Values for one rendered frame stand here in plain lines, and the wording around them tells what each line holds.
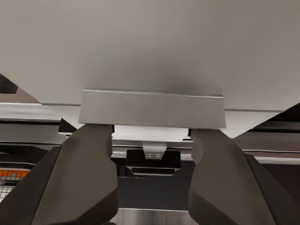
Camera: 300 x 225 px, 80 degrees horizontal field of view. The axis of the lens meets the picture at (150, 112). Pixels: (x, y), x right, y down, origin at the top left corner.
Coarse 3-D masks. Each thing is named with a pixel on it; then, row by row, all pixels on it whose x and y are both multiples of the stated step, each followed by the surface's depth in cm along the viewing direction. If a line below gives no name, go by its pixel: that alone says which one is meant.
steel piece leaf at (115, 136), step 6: (114, 138) 23; (120, 138) 23; (126, 138) 22; (132, 138) 22; (138, 138) 22; (144, 138) 22; (150, 138) 22; (156, 138) 22; (162, 138) 22; (168, 138) 22; (174, 138) 22; (180, 138) 21
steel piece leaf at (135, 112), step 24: (96, 96) 11; (120, 96) 11; (144, 96) 11; (168, 96) 11; (192, 96) 11; (216, 96) 11; (96, 120) 10; (120, 120) 10; (144, 120) 10; (168, 120) 10; (192, 120) 10; (216, 120) 10
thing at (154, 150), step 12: (144, 144) 25; (156, 144) 25; (132, 156) 40; (144, 156) 40; (156, 156) 34; (168, 156) 40; (180, 156) 40; (132, 168) 40; (144, 168) 40; (156, 168) 40; (168, 168) 39; (180, 168) 39
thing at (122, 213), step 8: (120, 208) 20; (128, 208) 20; (136, 208) 20; (120, 216) 20; (128, 216) 20; (136, 216) 20; (144, 216) 20; (152, 216) 20; (160, 216) 20; (168, 216) 20; (176, 216) 20; (184, 216) 20; (120, 224) 20; (128, 224) 20; (136, 224) 20; (144, 224) 20; (152, 224) 20; (160, 224) 20; (168, 224) 20; (176, 224) 20; (184, 224) 20; (192, 224) 20
